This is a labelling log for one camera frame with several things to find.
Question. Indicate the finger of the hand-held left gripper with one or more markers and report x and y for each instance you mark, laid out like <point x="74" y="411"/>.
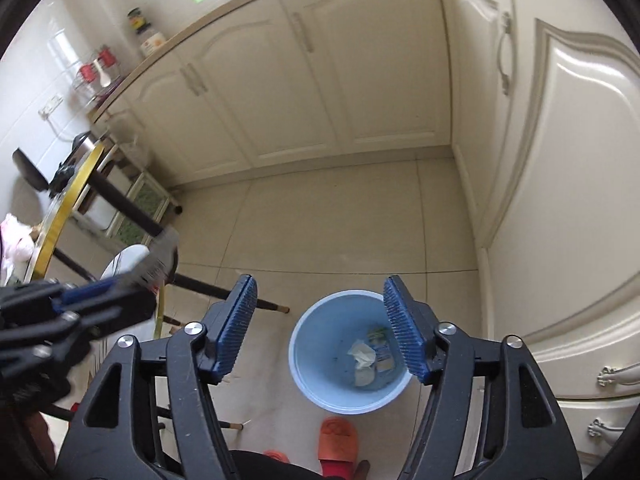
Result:
<point x="87" y="292"/>
<point x="115" y="307"/>

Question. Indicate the printed snack wrapper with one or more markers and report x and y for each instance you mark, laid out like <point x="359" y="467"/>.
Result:
<point x="381" y="347"/>

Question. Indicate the cream kitchen base cabinet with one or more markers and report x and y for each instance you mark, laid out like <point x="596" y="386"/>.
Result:
<point x="310" y="85"/>

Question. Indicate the small jar yellow label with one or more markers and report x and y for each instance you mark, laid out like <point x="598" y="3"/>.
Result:
<point x="139" y="20"/>

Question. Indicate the beige countertop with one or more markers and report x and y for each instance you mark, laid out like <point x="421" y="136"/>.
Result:
<point x="225" y="15"/>

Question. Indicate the white wall socket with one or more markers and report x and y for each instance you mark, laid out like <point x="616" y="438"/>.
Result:
<point x="50" y="105"/>

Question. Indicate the tall cream cabinet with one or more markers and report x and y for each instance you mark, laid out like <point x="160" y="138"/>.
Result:
<point x="575" y="160"/>

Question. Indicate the white rounded plastic object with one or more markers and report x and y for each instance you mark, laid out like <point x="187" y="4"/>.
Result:
<point x="125" y="260"/>

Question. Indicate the red spice jar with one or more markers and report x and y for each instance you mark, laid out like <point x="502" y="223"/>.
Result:
<point x="106" y="56"/>
<point x="87" y="72"/>

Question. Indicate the round white marble table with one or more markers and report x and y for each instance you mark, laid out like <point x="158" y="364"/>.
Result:
<point x="65" y="205"/>

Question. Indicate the clear plastic bag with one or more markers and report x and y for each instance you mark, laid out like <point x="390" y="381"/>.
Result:
<point x="122" y="130"/>

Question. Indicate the blue plastic waste bin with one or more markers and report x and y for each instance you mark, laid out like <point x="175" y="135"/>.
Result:
<point x="320" y="340"/>

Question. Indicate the pink white soft object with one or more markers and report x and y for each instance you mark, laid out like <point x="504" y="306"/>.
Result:
<point x="15" y="245"/>

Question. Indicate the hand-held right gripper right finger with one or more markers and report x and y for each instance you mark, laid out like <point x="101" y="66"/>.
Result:
<point x="402" y="332"/>

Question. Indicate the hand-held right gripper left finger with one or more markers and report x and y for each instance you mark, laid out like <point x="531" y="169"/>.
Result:
<point x="235" y="330"/>

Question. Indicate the white crumpled paper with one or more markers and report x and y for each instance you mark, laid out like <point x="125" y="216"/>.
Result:
<point x="362" y="352"/>

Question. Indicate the white paper scrap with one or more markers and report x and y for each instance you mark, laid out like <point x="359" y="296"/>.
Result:
<point x="364" y="377"/>

